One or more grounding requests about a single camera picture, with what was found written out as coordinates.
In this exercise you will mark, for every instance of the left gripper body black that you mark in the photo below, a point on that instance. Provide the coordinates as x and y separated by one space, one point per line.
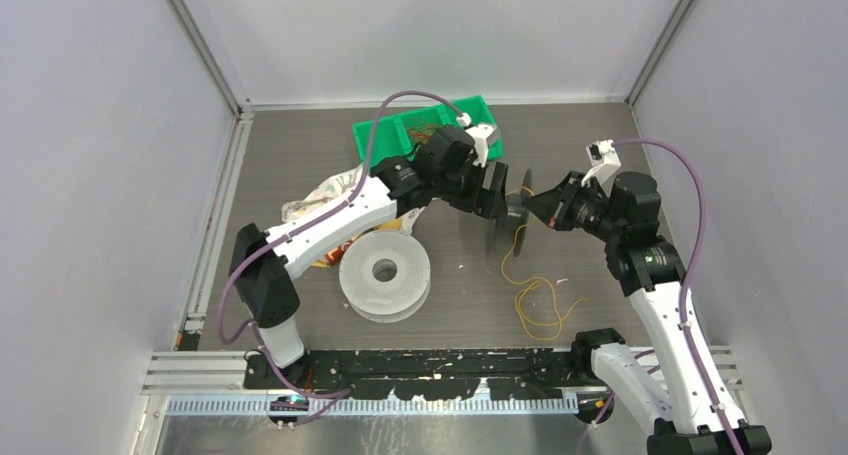
462 188

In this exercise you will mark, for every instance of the yellow snack bag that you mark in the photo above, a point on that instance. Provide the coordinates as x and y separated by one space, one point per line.
334 256

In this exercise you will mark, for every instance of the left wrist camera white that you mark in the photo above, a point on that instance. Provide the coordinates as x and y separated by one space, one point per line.
483 134

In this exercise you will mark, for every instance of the white slotted cable duct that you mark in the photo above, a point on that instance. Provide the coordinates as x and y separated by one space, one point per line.
297 406

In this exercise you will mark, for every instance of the green three-compartment bin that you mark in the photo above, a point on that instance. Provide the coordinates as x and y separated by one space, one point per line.
398 134

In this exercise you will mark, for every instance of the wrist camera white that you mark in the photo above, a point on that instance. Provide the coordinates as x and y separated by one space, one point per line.
604 160
483 134

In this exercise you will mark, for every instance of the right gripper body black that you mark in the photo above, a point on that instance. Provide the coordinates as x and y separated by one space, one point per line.
583 207

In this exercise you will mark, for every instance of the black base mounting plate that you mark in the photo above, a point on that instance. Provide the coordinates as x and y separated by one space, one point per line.
443 374

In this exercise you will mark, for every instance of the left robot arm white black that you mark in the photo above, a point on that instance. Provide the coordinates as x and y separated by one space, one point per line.
266 263

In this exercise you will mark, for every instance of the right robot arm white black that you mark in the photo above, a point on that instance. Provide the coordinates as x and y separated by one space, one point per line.
690 411

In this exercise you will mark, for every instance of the dark grey cable spool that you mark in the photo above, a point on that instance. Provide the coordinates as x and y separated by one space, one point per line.
515 214

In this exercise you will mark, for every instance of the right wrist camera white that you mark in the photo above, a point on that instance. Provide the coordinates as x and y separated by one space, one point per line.
604 160

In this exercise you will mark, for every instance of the floral patterned cloth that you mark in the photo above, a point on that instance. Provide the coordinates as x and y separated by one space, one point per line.
334 187

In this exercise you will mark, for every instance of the white plastic cable spool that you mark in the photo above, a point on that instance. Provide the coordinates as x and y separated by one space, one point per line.
385 276

